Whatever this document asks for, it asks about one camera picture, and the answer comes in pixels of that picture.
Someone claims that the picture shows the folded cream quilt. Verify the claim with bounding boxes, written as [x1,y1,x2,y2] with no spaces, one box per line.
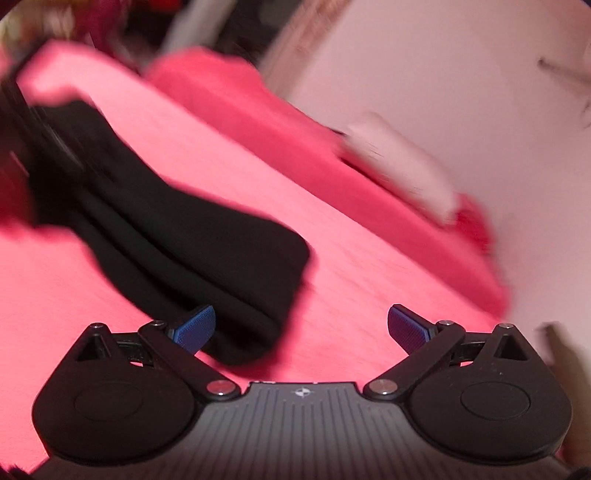
[342,112,459,224]

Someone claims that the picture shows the black pants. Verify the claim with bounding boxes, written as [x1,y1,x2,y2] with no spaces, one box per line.
[27,99,320,366]

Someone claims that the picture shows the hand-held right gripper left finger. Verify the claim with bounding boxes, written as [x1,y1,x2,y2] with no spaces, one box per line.
[74,305,242,400]

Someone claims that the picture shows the folded pink blanket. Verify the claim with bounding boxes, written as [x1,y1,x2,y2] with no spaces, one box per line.
[441,193,494,261]

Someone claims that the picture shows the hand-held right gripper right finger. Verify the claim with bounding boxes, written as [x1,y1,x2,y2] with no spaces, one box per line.
[363,304,536,400]

